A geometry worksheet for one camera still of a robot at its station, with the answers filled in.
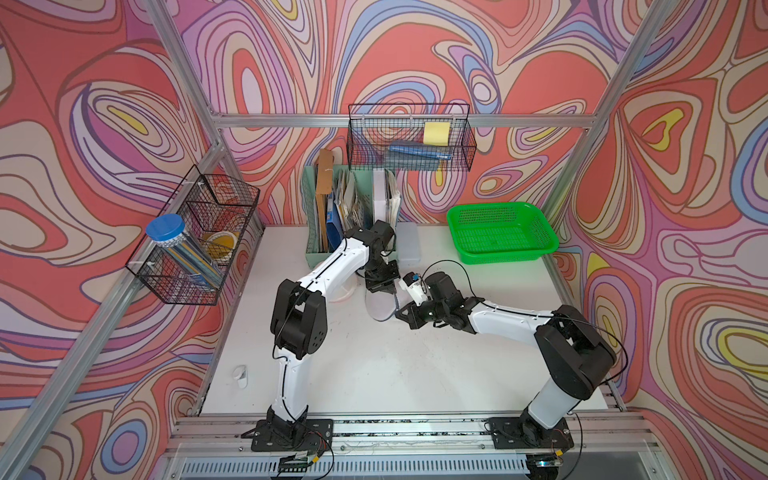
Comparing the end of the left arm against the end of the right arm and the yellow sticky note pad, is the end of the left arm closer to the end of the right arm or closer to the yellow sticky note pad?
the end of the right arm

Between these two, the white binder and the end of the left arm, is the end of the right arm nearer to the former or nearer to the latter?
the end of the left arm

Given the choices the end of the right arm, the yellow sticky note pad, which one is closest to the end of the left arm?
the end of the right arm

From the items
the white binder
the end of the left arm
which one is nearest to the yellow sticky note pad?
the white binder

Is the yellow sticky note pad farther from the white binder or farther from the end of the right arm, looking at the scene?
the end of the right arm

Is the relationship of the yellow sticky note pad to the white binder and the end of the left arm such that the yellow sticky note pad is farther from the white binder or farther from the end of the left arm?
the end of the left arm

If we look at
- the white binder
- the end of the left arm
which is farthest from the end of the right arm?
the white binder
